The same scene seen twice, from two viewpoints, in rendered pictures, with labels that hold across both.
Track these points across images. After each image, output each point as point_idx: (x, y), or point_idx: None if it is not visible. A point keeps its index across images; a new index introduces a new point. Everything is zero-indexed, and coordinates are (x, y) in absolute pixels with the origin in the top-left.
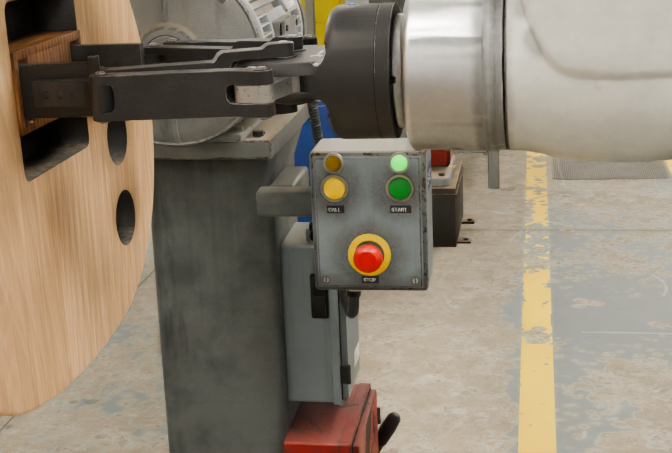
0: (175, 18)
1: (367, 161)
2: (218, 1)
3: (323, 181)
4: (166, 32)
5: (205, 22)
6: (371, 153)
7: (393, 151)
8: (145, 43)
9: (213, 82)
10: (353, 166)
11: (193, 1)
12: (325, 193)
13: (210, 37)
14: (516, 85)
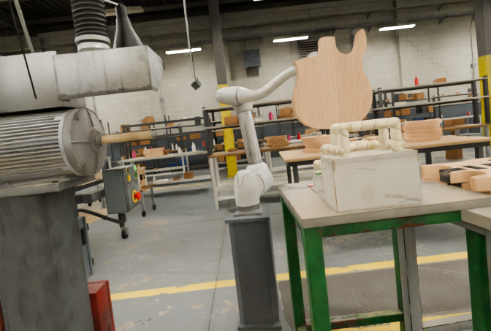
0: (94, 126)
1: (131, 169)
2: (99, 121)
3: (127, 176)
4: (96, 130)
5: (99, 128)
6: (130, 166)
7: (131, 165)
8: (93, 134)
9: None
10: (129, 170)
11: (96, 120)
12: (128, 180)
13: (101, 133)
14: None
